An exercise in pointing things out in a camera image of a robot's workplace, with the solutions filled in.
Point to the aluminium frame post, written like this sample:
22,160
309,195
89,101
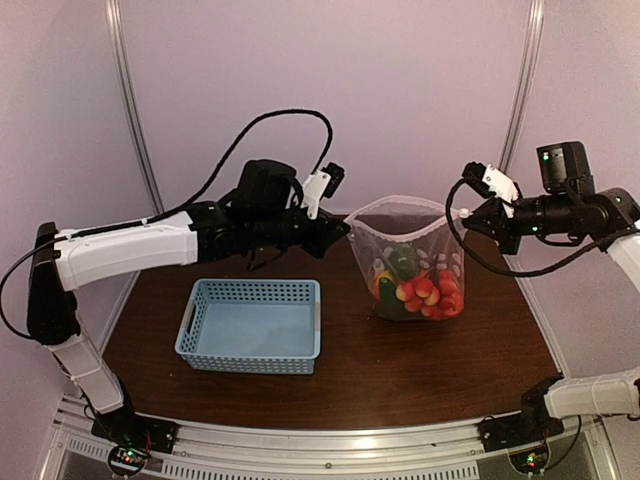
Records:
527,70
132,115

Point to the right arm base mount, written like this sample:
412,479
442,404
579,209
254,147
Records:
526,443

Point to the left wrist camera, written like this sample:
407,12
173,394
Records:
321,184

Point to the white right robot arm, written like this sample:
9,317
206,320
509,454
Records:
591,220

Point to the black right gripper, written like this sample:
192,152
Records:
490,219

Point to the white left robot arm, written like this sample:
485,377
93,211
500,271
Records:
66,261

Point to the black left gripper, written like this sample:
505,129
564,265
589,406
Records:
327,233

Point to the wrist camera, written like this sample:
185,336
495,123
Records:
321,184
490,182

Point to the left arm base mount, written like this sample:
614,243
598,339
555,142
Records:
135,443

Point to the green avocado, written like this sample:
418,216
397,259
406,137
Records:
403,261

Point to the clear polka dot zip bag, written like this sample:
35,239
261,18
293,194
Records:
406,220

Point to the orange red chili pepper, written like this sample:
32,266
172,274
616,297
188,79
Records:
383,279

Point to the red lychee bunch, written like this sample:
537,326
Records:
434,298

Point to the right aluminium frame post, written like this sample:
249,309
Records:
527,70

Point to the left aluminium frame post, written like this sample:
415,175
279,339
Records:
132,115

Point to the front aluminium rail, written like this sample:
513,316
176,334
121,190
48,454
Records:
451,450

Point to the green cucumber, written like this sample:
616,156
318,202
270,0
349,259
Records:
389,306

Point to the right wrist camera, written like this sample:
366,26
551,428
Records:
490,182

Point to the light blue plastic basket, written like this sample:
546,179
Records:
252,326

